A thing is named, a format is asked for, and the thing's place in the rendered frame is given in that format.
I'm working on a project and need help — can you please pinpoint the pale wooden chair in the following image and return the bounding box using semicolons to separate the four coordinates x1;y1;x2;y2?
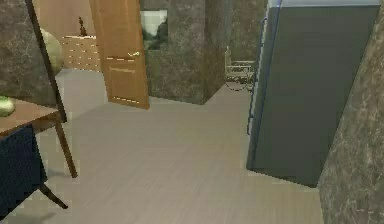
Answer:
224;46;256;92

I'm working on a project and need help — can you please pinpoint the brown wooden room door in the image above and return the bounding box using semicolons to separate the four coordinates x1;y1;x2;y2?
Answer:
88;0;151;110

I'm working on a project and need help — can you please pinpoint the grey fridge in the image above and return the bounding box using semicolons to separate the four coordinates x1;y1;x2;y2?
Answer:
245;0;382;188

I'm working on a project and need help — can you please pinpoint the light wooden chest of drawers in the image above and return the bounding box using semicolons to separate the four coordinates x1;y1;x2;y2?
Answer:
61;34;102;73

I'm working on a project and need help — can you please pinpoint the dark figurine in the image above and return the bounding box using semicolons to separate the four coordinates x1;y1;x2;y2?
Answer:
78;16;88;38

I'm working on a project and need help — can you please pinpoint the pale green round cushion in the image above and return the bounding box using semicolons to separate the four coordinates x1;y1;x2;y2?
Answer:
40;28;65;76

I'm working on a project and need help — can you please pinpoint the brown wooden table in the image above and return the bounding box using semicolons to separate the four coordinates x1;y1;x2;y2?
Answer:
0;98;79;179

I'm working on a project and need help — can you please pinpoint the dark blue chair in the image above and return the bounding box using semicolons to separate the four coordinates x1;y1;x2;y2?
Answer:
0;124;69;222

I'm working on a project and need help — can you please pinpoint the green round fruit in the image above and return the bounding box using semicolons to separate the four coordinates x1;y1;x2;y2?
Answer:
0;95;16;118

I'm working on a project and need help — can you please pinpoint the blue fridge handle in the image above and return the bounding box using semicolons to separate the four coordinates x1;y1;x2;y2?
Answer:
246;15;269;136

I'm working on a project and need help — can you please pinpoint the framed wall picture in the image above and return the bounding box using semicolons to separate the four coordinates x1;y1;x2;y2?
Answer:
140;9;169;52

